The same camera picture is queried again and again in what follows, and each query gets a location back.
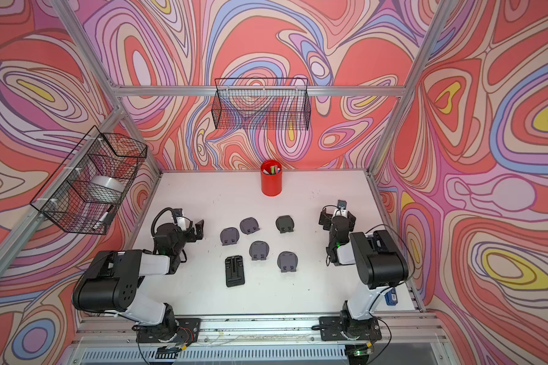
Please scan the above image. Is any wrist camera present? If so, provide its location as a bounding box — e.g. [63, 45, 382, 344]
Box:
[333, 200, 349, 217]
[172, 208, 188, 231]

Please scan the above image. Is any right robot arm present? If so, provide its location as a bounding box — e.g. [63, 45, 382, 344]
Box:
[314, 201, 409, 342]

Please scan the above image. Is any wire basket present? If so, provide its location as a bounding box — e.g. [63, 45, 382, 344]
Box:
[30, 127, 148, 236]
[211, 76, 311, 132]

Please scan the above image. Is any left wire basket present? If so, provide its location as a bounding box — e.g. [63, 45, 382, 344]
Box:
[30, 127, 148, 236]

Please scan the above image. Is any back wire basket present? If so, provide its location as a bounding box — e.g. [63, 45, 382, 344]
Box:
[211, 76, 311, 132]

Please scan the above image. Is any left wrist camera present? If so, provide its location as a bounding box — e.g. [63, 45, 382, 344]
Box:
[172, 208, 188, 231]

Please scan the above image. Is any black rectangular phone holder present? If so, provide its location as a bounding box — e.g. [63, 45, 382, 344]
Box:
[225, 255, 245, 287]

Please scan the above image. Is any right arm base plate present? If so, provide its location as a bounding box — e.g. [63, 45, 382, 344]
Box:
[311, 316, 382, 343]

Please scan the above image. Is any silver tape roll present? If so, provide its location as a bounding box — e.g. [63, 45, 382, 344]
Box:
[87, 175, 125, 205]

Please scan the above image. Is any dark grey phone stand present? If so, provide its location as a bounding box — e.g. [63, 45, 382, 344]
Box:
[276, 215, 295, 234]

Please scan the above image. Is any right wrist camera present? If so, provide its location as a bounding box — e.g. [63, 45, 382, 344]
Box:
[333, 200, 349, 217]

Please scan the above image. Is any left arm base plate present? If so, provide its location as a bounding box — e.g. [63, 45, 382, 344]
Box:
[132, 318, 201, 345]

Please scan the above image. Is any red pen cup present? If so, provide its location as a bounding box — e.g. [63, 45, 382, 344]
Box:
[260, 160, 283, 197]

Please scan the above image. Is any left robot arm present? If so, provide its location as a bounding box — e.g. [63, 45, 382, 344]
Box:
[72, 208, 205, 342]

